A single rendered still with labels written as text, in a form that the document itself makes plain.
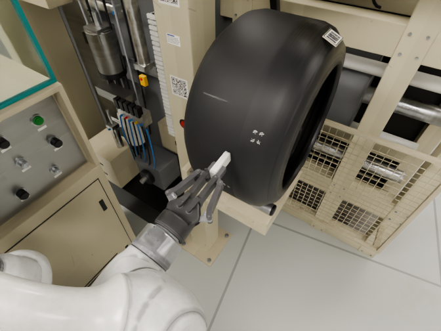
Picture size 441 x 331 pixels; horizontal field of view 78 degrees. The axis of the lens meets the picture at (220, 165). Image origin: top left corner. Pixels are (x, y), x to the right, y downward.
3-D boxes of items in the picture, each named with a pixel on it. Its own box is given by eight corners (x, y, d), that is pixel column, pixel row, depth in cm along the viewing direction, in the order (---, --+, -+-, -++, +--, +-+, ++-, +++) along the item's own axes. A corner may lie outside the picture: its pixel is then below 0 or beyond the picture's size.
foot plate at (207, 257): (177, 245, 184) (177, 243, 182) (201, 217, 199) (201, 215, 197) (210, 266, 174) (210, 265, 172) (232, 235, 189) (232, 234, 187)
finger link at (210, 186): (183, 209, 57) (188, 212, 57) (214, 172, 62) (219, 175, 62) (186, 217, 61) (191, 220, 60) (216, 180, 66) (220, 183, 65)
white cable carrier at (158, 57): (168, 134, 117) (146, 13, 81) (176, 127, 120) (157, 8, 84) (176, 138, 115) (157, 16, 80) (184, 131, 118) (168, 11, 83)
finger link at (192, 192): (184, 215, 61) (178, 212, 62) (210, 178, 66) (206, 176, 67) (180, 207, 58) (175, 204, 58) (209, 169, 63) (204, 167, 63)
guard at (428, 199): (237, 182, 182) (244, 91, 130) (239, 180, 183) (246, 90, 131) (378, 254, 148) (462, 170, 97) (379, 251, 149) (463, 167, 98)
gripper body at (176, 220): (178, 238, 52) (206, 201, 56) (146, 217, 55) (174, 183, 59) (186, 251, 58) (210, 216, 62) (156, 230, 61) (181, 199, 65)
